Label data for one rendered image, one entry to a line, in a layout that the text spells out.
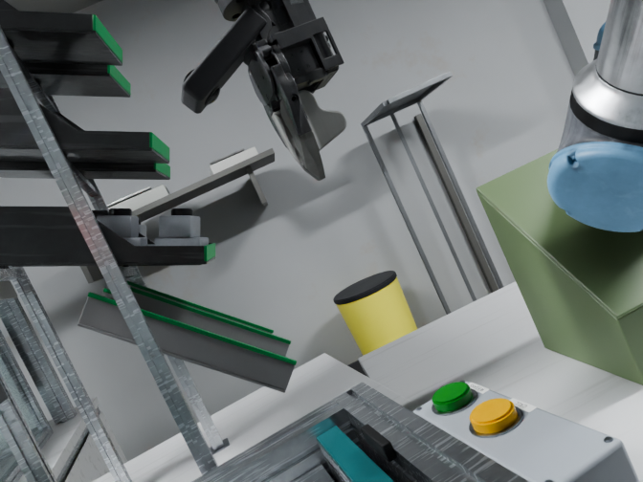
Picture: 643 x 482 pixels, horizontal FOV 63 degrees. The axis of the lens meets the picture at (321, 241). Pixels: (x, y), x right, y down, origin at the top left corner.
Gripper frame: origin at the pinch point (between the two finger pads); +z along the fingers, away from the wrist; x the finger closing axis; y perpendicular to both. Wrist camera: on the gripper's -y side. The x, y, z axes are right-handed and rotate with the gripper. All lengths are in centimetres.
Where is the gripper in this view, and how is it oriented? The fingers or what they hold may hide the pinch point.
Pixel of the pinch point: (311, 171)
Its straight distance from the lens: 56.9
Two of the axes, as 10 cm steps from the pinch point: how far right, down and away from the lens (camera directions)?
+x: -2.7, 0.5, 9.6
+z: 4.2, 9.0, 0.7
